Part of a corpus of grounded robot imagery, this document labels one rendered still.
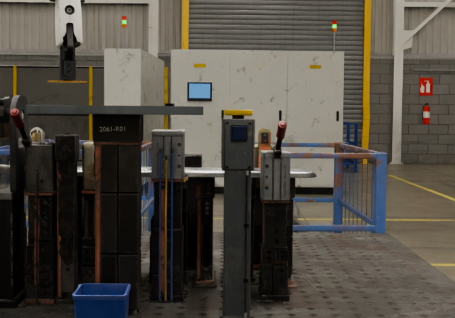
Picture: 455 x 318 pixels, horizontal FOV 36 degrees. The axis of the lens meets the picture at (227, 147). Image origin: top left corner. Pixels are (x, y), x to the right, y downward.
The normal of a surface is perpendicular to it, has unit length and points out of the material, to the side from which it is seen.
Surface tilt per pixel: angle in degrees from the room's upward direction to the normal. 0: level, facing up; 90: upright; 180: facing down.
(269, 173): 90
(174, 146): 90
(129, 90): 90
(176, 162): 90
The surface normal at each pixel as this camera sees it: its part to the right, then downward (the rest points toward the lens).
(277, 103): 0.03, 0.05
